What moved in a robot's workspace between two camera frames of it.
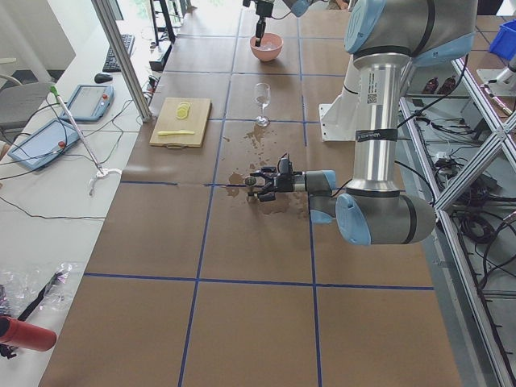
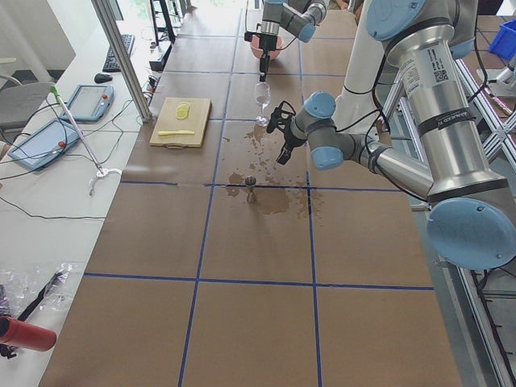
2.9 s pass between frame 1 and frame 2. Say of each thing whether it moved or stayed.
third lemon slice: stayed
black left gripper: moved
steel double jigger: stayed
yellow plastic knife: stayed
